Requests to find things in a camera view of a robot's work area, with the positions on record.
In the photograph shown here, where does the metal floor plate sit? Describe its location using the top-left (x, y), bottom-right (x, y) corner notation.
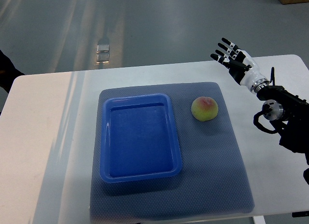
top-left (96, 37), bottom-right (110, 64)

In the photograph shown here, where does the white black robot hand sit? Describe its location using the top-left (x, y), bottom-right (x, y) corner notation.
top-left (211, 38), bottom-right (269, 94)

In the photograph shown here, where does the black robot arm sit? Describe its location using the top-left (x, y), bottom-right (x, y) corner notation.
top-left (253, 68), bottom-right (309, 162)

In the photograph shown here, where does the blue plastic tray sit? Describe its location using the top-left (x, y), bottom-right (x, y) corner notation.
top-left (99, 93), bottom-right (182, 183)

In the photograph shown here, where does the black bracket under table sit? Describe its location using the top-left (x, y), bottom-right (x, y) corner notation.
top-left (292, 211), bottom-right (309, 218)

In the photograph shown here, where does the green red peach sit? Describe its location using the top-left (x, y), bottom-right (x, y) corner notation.
top-left (191, 97), bottom-right (219, 122)

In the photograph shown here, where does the grey blue textured mat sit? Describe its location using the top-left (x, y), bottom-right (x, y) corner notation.
top-left (90, 82), bottom-right (254, 224)

